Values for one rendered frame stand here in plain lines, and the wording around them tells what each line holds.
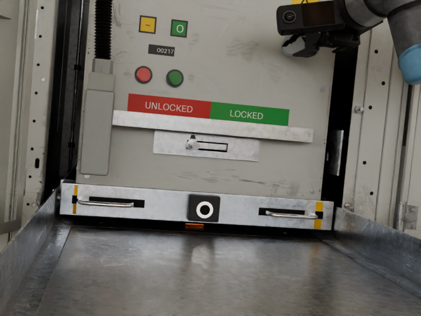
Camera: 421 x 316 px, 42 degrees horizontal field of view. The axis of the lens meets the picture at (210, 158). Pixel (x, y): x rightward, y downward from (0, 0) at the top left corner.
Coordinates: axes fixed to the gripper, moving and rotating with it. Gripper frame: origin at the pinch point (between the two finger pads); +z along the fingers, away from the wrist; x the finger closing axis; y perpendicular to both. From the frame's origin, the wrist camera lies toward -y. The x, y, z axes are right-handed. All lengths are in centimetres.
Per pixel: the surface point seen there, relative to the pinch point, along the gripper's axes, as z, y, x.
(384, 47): -7.9, 18.5, -0.3
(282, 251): -2.2, -4.0, -39.4
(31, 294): -20, -49, -44
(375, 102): -4.9, 17.9, -10.7
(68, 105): 86, -24, 9
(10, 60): 11, -49, -6
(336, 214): 4.2, 13.7, -32.0
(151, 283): -17, -33, -43
